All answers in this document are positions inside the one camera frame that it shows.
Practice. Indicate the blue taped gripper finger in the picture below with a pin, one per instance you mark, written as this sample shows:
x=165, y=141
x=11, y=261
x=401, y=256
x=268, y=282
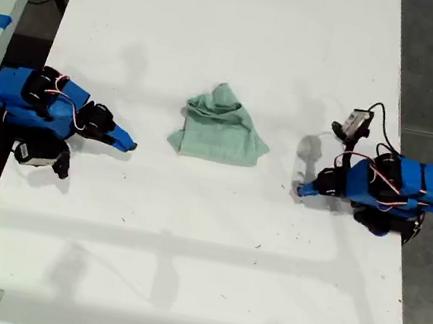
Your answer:
x=115, y=143
x=124, y=136
x=311, y=193
x=310, y=186

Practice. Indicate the pale green t-shirt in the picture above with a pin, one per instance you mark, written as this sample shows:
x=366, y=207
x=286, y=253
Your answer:
x=221, y=137

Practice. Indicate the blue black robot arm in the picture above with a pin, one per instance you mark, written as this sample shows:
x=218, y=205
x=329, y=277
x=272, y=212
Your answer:
x=426, y=188
x=10, y=94

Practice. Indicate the short black camera stalk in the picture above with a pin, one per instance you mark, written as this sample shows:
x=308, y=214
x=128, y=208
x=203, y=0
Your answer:
x=63, y=162
x=350, y=152

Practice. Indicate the grey black camera box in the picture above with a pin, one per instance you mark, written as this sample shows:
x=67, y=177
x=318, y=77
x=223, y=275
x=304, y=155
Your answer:
x=357, y=121

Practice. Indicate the black camera box with label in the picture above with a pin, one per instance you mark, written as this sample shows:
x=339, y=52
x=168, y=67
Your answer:
x=37, y=153

